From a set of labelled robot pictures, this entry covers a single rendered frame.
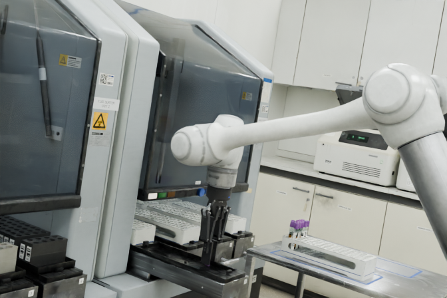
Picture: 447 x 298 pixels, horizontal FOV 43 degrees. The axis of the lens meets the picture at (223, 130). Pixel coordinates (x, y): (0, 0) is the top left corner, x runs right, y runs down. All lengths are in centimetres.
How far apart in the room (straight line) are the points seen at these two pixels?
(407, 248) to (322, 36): 167
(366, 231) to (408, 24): 146
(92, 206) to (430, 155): 88
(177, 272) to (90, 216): 30
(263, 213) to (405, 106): 307
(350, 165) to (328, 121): 243
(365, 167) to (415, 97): 267
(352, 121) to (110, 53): 66
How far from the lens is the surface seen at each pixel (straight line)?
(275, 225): 415
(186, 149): 145
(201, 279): 162
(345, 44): 429
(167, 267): 169
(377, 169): 384
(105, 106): 155
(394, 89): 120
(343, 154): 392
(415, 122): 123
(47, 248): 150
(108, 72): 154
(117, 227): 168
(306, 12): 447
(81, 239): 160
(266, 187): 417
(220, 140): 147
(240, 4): 408
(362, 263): 181
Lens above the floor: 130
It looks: 3 degrees down
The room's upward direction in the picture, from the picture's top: 9 degrees clockwise
